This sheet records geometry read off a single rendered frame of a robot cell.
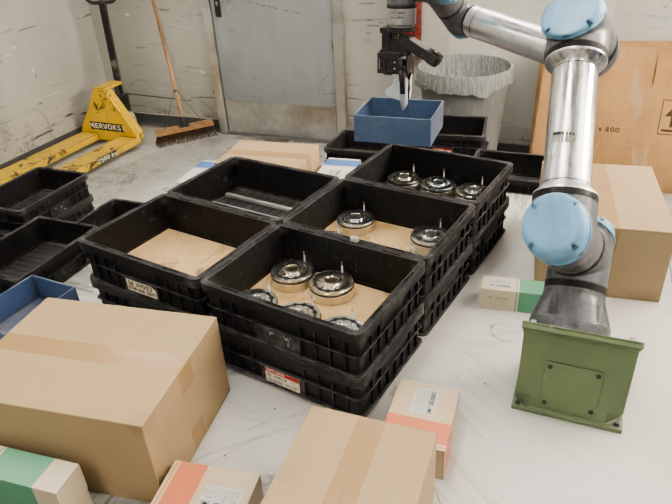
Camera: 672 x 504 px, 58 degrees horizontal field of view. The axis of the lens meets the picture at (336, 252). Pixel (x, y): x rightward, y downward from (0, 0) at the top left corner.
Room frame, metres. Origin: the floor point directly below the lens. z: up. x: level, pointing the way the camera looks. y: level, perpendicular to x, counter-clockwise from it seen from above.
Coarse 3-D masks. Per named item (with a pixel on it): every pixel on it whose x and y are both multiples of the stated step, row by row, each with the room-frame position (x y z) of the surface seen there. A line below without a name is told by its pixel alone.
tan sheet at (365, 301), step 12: (252, 288) 1.21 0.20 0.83; (264, 288) 1.20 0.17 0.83; (360, 288) 1.18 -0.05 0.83; (288, 300) 1.15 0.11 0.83; (300, 300) 1.15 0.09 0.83; (360, 300) 1.13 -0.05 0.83; (372, 300) 1.13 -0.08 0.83; (324, 312) 1.09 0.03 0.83; (336, 312) 1.09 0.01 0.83; (348, 312) 1.09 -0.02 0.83; (360, 312) 1.09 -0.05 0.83; (372, 312) 1.08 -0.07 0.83
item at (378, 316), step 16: (256, 240) 1.26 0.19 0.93; (336, 240) 1.24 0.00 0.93; (240, 256) 1.19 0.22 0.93; (400, 256) 1.15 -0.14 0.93; (416, 272) 1.08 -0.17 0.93; (208, 288) 1.08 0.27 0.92; (224, 288) 1.07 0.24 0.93; (400, 288) 1.02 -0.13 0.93; (240, 304) 1.03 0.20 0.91; (256, 304) 1.01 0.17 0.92; (272, 304) 1.00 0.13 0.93; (384, 304) 0.97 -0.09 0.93; (288, 320) 0.96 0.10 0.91; (304, 320) 0.94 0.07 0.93; (320, 320) 0.94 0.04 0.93; (368, 320) 0.92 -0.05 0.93; (336, 336) 0.90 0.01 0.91; (352, 336) 0.88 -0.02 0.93; (368, 336) 0.90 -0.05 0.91
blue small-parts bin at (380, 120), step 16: (368, 112) 1.61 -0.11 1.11; (384, 112) 1.63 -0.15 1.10; (400, 112) 1.61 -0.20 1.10; (416, 112) 1.59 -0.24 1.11; (432, 112) 1.58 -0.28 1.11; (368, 128) 1.49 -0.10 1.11; (384, 128) 1.48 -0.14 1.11; (400, 128) 1.46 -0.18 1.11; (416, 128) 1.44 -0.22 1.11; (432, 128) 1.45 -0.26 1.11; (400, 144) 1.46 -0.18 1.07; (416, 144) 1.45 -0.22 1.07
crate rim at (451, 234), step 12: (348, 180) 1.57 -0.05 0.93; (324, 192) 1.50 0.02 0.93; (396, 192) 1.49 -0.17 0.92; (408, 192) 1.47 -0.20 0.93; (312, 204) 1.44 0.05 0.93; (456, 204) 1.39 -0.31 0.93; (468, 204) 1.38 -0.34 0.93; (288, 216) 1.37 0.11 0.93; (468, 216) 1.32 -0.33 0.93; (312, 228) 1.31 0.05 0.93; (456, 228) 1.26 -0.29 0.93; (360, 240) 1.23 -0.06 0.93; (444, 240) 1.21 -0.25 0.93; (408, 252) 1.16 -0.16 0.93; (432, 252) 1.16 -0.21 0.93
